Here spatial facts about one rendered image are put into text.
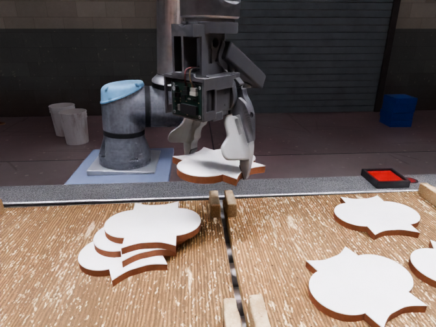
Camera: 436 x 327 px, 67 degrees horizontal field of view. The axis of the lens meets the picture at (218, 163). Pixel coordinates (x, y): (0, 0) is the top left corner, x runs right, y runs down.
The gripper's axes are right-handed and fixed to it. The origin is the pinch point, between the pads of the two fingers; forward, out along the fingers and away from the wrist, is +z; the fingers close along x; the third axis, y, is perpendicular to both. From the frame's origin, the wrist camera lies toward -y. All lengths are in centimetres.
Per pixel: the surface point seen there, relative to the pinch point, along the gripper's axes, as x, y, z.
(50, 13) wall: -465, -204, -34
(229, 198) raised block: -1.7, -5.5, 8.9
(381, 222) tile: 21.3, -17.1, 9.9
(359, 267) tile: 22.0, -3.2, 10.0
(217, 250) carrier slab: 3.9, 4.7, 11.6
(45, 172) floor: -273, -81, 109
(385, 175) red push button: 15.8, -42.2, 11.7
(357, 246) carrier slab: 19.9, -9.6, 11.2
